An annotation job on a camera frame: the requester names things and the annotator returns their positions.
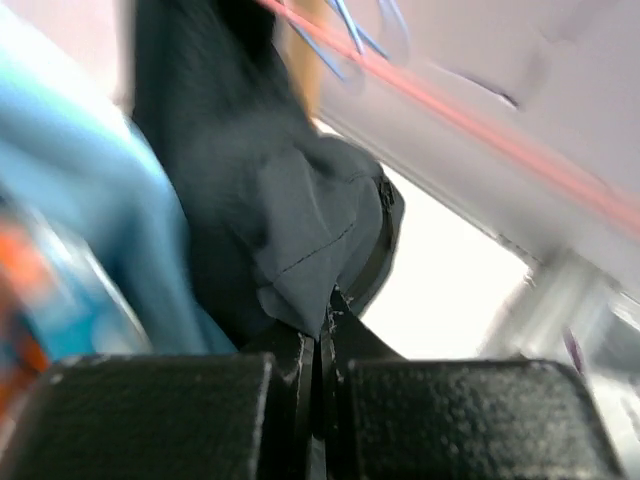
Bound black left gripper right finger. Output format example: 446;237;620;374
316;291;625;479

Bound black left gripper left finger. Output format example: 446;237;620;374
1;353;305;479

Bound dark navy shorts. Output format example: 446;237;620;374
133;1;404;344

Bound patterned colourful shorts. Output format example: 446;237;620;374
1;199;53;405

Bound light blue shorts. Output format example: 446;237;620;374
0;9;239;356

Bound pink wire hanger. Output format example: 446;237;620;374
261;1;639;233

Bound blue wire hanger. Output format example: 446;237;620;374
328;0;410;63
289;21;347;82

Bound wooden clothes rack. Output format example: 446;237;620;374
285;0;328;120

